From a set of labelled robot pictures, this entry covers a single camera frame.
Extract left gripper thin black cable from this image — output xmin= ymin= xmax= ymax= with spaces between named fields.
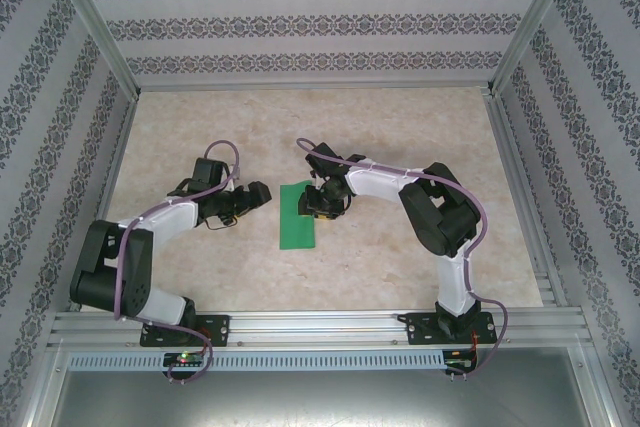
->
xmin=203 ymin=215 xmax=237 ymax=232

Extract green cloth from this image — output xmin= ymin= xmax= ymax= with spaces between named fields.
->
xmin=278 ymin=179 xmax=320 ymax=251

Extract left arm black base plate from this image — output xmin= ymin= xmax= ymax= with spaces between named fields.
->
xmin=139 ymin=314 xmax=232 ymax=349

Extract slotted grey cable duct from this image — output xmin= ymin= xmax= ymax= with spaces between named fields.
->
xmin=67 ymin=350 xmax=446 ymax=371

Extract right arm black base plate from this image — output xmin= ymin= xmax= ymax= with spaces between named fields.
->
xmin=407 ymin=311 xmax=497 ymax=347

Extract grey metal sheet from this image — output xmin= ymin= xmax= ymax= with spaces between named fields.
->
xmin=47 ymin=346 xmax=604 ymax=427

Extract aluminium side rail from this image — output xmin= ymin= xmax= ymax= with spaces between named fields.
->
xmin=481 ymin=89 xmax=571 ymax=308
xmin=67 ymin=94 xmax=144 ymax=313

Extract aluminium frame post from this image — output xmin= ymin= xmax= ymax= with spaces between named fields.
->
xmin=42 ymin=0 xmax=142 ymax=98
xmin=487 ymin=0 xmax=586 ymax=96

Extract aluminium mounting rail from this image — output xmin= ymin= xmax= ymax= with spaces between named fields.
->
xmin=47 ymin=309 xmax=586 ymax=349

